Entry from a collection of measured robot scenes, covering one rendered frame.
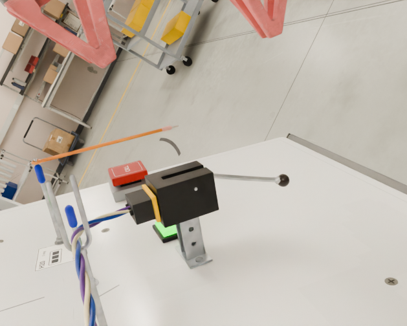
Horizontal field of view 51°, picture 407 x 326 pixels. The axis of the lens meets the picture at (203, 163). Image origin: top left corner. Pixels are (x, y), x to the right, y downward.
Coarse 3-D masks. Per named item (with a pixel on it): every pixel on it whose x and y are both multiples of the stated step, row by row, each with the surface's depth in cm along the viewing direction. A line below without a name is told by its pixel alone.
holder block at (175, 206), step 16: (144, 176) 41; (160, 176) 41; (176, 176) 40; (192, 176) 39; (208, 176) 39; (160, 192) 38; (176, 192) 39; (192, 192) 39; (208, 192) 40; (160, 208) 38; (176, 208) 39; (192, 208) 40; (208, 208) 40
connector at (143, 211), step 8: (136, 192) 41; (144, 192) 40; (152, 192) 40; (128, 200) 39; (136, 200) 39; (144, 200) 39; (128, 208) 39; (136, 208) 38; (144, 208) 38; (152, 208) 39; (136, 216) 38; (144, 216) 39; (152, 216) 39; (160, 216) 39
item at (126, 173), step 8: (112, 168) 62; (120, 168) 61; (128, 168) 61; (136, 168) 60; (144, 168) 60; (112, 176) 59; (120, 176) 58; (128, 176) 58; (136, 176) 59; (120, 184) 59; (128, 184) 60
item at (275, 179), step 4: (216, 176) 42; (220, 176) 42; (224, 176) 42; (228, 176) 43; (232, 176) 43; (236, 176) 43; (240, 176) 43; (244, 176) 43; (248, 176) 44; (276, 176) 45; (248, 180) 44; (252, 180) 44; (256, 180) 44; (260, 180) 44; (264, 180) 44; (268, 180) 44; (272, 180) 45; (276, 180) 45; (280, 180) 45; (196, 188) 39
